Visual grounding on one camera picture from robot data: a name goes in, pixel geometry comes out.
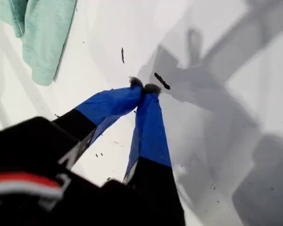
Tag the black debris sliver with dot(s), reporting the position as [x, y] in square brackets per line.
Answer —
[123, 55]
[162, 81]

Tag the pale green T-shirt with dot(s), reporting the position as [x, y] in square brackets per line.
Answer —
[44, 35]

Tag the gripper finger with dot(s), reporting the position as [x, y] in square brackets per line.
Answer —
[150, 131]
[108, 103]

